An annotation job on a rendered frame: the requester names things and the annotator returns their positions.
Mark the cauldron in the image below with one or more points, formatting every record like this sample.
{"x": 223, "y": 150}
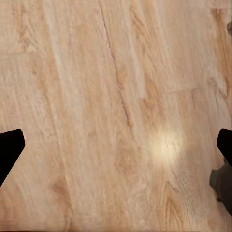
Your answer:
{"x": 222, "y": 180}

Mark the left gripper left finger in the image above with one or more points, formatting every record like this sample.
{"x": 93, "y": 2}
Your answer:
{"x": 12, "y": 144}

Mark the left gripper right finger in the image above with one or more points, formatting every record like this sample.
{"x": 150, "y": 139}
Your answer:
{"x": 224, "y": 143}

